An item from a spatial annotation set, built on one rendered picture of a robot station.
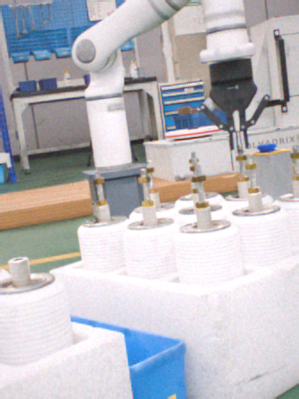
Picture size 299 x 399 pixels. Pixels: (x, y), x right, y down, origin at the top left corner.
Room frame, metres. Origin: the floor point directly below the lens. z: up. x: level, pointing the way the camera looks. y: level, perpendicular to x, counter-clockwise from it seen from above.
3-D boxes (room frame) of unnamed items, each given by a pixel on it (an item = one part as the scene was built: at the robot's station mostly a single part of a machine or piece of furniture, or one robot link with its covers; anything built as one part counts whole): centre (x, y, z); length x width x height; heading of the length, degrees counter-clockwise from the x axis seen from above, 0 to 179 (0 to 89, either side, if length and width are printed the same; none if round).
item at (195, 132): (3.47, -0.27, 0.29); 0.30 x 0.30 x 0.06
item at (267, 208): (1.03, -0.16, 0.25); 0.08 x 0.08 x 0.01
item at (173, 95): (6.94, -0.40, 0.35); 0.59 x 0.47 x 0.69; 13
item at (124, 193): (1.65, 0.08, 0.15); 0.15 x 0.15 x 0.30; 13
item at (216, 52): (1.18, -0.17, 0.52); 0.11 x 0.09 x 0.06; 170
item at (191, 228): (0.95, -0.07, 0.25); 0.08 x 0.08 x 0.01
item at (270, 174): (1.37, -0.25, 0.16); 0.07 x 0.07 x 0.31; 42
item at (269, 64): (3.54, -0.46, 0.45); 0.82 x 0.57 x 0.74; 103
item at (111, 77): (1.65, 0.08, 0.54); 0.09 x 0.09 x 0.17; 64
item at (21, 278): (0.75, 0.16, 0.26); 0.02 x 0.02 x 0.03
